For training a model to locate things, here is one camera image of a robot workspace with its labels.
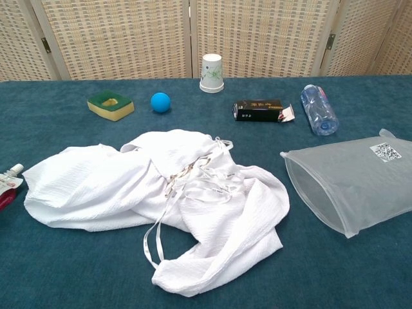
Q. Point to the blue ball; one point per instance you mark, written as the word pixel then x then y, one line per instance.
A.
pixel 160 102

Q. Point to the white red drink pouch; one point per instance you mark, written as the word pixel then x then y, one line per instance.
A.
pixel 8 190

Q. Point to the white paper cup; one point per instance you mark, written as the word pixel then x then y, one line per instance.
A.
pixel 211 75

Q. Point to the woven folding screen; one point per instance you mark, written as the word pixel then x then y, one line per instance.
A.
pixel 112 38

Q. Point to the black cardboard box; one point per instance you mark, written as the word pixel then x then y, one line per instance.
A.
pixel 257 111

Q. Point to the white garment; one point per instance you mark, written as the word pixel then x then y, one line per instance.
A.
pixel 96 186

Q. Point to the blue table cloth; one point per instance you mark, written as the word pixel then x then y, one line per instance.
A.
pixel 64 267

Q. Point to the clear plastic water bottle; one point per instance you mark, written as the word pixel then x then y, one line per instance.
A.
pixel 318 109

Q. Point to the green yellow sponge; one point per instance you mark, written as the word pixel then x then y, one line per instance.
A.
pixel 96 103

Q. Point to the frosted plastic zip bag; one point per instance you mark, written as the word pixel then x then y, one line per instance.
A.
pixel 354 186

